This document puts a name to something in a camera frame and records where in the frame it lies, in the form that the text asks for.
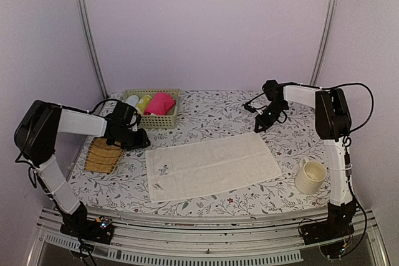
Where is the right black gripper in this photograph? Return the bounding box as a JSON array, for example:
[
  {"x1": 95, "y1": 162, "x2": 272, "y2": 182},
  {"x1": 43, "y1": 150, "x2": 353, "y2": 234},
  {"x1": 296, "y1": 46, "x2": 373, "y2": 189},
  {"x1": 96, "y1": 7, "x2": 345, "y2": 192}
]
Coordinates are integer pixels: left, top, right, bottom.
[{"x1": 256, "y1": 102, "x2": 289, "y2": 132}]

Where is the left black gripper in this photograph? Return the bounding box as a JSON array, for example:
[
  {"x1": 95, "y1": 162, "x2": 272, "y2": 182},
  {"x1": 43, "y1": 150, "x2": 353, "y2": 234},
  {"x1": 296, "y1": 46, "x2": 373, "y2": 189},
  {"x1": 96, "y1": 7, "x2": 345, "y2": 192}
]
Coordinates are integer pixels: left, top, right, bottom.
[{"x1": 113, "y1": 126, "x2": 151, "y2": 151}]

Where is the pink towel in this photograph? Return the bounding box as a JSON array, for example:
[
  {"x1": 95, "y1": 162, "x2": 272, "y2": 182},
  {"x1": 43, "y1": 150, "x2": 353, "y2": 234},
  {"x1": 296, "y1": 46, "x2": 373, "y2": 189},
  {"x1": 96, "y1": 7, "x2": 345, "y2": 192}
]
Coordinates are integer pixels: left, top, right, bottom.
[{"x1": 144, "y1": 92, "x2": 175, "y2": 116}]

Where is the cream white towel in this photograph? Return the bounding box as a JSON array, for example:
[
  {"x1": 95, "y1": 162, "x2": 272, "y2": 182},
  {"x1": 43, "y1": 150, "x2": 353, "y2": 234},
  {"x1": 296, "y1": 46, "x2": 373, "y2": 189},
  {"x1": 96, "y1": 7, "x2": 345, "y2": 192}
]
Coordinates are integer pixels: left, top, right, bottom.
[{"x1": 145, "y1": 132, "x2": 281, "y2": 203}]

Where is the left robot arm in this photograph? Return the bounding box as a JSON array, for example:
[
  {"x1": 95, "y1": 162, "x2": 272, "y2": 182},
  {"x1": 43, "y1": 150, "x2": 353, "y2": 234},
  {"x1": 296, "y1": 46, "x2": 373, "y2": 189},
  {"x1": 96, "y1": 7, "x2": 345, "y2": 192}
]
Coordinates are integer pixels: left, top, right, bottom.
[{"x1": 14, "y1": 100, "x2": 150, "y2": 237}]

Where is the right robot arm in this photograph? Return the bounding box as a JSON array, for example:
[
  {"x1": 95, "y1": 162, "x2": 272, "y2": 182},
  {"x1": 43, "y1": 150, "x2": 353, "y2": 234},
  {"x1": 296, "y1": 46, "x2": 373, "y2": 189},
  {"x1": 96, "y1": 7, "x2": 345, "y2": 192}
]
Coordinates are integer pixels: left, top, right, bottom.
[{"x1": 244, "y1": 80, "x2": 356, "y2": 239}]

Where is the woven bamboo tray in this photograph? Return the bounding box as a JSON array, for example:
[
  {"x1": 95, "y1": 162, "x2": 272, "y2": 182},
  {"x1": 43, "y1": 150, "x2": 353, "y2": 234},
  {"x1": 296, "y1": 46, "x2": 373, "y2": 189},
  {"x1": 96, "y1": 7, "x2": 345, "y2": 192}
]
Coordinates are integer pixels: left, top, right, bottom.
[{"x1": 84, "y1": 137, "x2": 123, "y2": 174}]

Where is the light blue rolled towel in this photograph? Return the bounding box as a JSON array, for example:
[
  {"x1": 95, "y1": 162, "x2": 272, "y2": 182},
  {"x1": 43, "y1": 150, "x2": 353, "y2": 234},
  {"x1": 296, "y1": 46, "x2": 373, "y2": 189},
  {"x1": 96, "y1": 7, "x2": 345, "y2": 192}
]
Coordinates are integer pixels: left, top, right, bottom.
[{"x1": 125, "y1": 95, "x2": 140, "y2": 107}]

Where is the green patterned rolled towel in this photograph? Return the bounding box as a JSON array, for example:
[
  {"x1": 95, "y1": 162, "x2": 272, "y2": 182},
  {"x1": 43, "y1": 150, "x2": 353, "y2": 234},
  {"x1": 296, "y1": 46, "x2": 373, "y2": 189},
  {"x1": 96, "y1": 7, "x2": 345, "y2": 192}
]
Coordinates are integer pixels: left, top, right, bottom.
[{"x1": 135, "y1": 95, "x2": 153, "y2": 115}]

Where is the cream ribbed mug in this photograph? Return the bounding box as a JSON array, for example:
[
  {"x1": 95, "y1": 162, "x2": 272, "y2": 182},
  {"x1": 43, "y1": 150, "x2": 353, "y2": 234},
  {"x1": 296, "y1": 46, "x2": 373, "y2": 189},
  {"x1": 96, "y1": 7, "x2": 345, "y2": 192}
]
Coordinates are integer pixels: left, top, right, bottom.
[{"x1": 295, "y1": 156, "x2": 327, "y2": 195}]

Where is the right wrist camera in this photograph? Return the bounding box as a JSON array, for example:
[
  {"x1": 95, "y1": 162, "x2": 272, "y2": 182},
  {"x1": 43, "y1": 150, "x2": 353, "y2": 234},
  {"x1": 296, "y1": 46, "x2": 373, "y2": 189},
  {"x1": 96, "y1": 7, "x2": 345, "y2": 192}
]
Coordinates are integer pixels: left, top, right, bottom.
[{"x1": 243, "y1": 102, "x2": 267, "y2": 115}]

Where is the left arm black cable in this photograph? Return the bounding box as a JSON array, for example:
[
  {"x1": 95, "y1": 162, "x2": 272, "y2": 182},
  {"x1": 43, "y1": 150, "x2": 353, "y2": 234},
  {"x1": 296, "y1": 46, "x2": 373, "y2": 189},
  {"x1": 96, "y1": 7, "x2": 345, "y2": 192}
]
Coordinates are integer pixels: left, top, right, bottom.
[{"x1": 90, "y1": 98, "x2": 122, "y2": 114}]

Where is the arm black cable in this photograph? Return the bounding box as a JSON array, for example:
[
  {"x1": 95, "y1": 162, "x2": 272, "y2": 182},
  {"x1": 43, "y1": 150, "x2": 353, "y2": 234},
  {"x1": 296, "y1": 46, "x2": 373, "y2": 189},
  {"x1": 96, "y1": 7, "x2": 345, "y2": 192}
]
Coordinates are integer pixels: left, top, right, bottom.
[
  {"x1": 330, "y1": 82, "x2": 375, "y2": 133},
  {"x1": 90, "y1": 98, "x2": 122, "y2": 114}
]

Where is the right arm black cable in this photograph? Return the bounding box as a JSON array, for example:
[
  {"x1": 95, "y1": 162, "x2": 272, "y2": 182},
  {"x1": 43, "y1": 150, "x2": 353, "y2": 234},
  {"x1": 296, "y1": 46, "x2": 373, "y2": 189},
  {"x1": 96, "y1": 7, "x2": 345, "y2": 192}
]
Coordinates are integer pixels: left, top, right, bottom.
[{"x1": 330, "y1": 82, "x2": 375, "y2": 133}]

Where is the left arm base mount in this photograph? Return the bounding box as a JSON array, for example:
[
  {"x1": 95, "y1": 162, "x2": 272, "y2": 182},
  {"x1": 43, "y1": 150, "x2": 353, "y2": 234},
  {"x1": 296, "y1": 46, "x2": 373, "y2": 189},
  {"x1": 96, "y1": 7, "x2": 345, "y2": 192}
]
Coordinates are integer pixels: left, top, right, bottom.
[{"x1": 60, "y1": 218, "x2": 115, "y2": 245}]

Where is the right aluminium frame post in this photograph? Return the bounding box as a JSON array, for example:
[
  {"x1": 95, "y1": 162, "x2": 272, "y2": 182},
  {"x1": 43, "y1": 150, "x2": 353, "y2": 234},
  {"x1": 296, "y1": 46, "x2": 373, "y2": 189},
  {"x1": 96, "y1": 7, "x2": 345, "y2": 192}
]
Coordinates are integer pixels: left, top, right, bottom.
[{"x1": 310, "y1": 0, "x2": 338, "y2": 85}]

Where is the aluminium frame post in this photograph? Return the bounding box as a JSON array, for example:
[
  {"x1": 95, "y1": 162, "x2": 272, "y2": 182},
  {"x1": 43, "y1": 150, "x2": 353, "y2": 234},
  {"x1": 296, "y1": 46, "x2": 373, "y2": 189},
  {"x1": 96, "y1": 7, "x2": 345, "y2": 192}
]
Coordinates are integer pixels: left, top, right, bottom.
[
  {"x1": 310, "y1": 0, "x2": 338, "y2": 85},
  {"x1": 76, "y1": 0, "x2": 108, "y2": 98}
]

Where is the aluminium front rail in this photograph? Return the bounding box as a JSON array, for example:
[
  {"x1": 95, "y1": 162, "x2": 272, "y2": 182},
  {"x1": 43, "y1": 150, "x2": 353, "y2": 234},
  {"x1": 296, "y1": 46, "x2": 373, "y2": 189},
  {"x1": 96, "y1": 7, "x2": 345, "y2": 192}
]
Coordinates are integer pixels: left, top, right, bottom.
[{"x1": 27, "y1": 205, "x2": 390, "y2": 266}]

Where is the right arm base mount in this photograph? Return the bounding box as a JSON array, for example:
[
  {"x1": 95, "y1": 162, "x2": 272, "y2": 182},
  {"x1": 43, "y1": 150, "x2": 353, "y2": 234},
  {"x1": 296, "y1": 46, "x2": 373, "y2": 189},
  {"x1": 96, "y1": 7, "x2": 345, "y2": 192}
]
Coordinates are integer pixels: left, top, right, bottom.
[{"x1": 298, "y1": 217, "x2": 355, "y2": 245}]

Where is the left aluminium frame post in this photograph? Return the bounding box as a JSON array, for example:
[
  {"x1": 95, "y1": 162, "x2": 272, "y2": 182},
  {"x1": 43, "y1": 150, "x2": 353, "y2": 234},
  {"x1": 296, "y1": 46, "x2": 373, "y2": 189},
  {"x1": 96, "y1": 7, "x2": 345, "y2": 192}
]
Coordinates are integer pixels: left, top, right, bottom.
[{"x1": 76, "y1": 0, "x2": 108, "y2": 98}]

